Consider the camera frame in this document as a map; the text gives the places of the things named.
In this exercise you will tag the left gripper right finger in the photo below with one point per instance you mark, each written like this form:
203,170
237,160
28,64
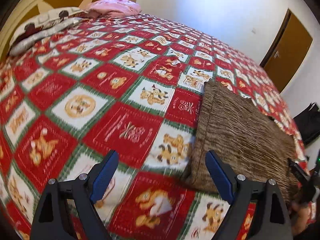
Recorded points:
270,218

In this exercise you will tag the brown knit sweater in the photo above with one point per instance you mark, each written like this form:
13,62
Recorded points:
242,137

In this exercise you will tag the person's right hand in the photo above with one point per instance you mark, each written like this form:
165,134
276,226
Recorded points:
300,228

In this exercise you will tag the black folding bag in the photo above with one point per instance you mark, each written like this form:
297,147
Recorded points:
307,123

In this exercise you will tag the brown wooden door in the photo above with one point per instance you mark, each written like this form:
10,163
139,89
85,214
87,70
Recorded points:
287,51

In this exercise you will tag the red patchwork bedspread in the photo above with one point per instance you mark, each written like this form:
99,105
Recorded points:
133,85

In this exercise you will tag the cartoon print pillow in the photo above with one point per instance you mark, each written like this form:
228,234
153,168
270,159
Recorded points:
43,25

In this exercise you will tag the pink pillow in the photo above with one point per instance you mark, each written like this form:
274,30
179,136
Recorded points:
113,8

